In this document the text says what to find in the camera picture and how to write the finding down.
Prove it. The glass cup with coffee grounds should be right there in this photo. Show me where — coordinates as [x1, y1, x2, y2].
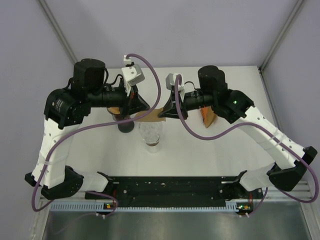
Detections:
[144, 140, 161, 154]

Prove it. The left aluminium frame post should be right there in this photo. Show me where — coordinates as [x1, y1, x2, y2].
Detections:
[36, 0, 79, 68]

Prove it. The glass carafe red collar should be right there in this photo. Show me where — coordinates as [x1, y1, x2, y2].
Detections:
[113, 115, 135, 133]

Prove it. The brown paper coffee filter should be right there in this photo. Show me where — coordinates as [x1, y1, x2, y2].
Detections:
[107, 107, 120, 115]

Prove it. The aluminium frame post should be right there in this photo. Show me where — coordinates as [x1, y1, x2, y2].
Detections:
[36, 0, 79, 68]
[258, 0, 307, 74]

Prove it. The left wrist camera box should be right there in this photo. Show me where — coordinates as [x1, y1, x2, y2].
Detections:
[121, 55, 145, 96]

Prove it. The stack of brown filters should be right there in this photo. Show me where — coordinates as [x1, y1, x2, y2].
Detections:
[204, 109, 217, 129]

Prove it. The clear plastic coffee dripper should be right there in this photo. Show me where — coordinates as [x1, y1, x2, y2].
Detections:
[107, 107, 124, 121]

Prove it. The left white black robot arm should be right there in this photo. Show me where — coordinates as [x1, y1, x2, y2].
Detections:
[25, 58, 150, 200]

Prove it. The orange coffee filter box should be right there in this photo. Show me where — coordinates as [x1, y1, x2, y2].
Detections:
[199, 107, 209, 128]

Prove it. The clear glass crystal dripper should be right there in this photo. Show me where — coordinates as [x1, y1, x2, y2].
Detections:
[138, 121, 163, 146]

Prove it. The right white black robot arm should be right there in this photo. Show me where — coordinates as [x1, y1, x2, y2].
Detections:
[159, 65, 318, 198]

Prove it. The right aluminium frame post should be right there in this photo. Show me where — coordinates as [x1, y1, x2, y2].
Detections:
[258, 0, 307, 74]

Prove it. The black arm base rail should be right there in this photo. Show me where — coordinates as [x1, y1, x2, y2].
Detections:
[84, 175, 266, 208]

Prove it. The grey slotted cable duct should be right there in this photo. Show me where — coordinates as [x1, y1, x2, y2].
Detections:
[50, 201, 239, 213]

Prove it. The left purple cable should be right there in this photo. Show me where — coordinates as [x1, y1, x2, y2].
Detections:
[31, 53, 162, 221]

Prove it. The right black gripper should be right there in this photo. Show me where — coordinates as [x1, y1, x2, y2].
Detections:
[157, 90, 215, 122]

